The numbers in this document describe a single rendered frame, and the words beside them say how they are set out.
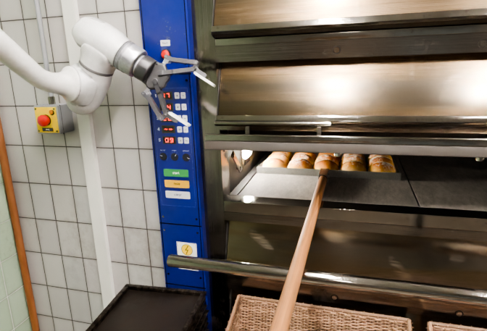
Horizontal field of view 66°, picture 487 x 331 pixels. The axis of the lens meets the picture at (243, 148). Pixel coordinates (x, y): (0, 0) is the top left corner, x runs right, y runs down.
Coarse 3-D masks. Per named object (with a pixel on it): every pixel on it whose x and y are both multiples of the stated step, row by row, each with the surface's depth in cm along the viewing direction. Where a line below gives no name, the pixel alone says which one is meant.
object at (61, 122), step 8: (40, 104) 132; (48, 104) 131; (56, 104) 130; (64, 104) 131; (40, 112) 129; (48, 112) 128; (56, 112) 128; (64, 112) 131; (56, 120) 128; (64, 120) 131; (72, 120) 135; (40, 128) 131; (48, 128) 130; (56, 128) 129; (64, 128) 131; (72, 128) 135
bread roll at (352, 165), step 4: (352, 160) 147; (356, 160) 147; (344, 164) 147; (348, 164) 146; (352, 164) 145; (356, 164) 145; (360, 164) 145; (340, 168) 148; (344, 168) 146; (348, 168) 145; (352, 168) 145; (356, 168) 145; (360, 168) 145; (364, 168) 145
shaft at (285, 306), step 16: (320, 176) 138; (320, 192) 123; (304, 224) 100; (304, 240) 91; (304, 256) 85; (288, 272) 79; (288, 288) 72; (288, 304) 68; (272, 320) 65; (288, 320) 65
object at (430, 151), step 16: (208, 144) 107; (224, 144) 105; (240, 144) 104; (256, 144) 103; (272, 144) 102; (288, 144) 101; (304, 144) 99; (320, 144) 98; (336, 144) 97; (352, 144) 96; (368, 144) 95
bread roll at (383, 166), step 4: (372, 164) 144; (376, 164) 143; (380, 164) 143; (384, 164) 142; (388, 164) 142; (372, 168) 144; (376, 168) 143; (380, 168) 142; (384, 168) 142; (388, 168) 142; (392, 168) 142
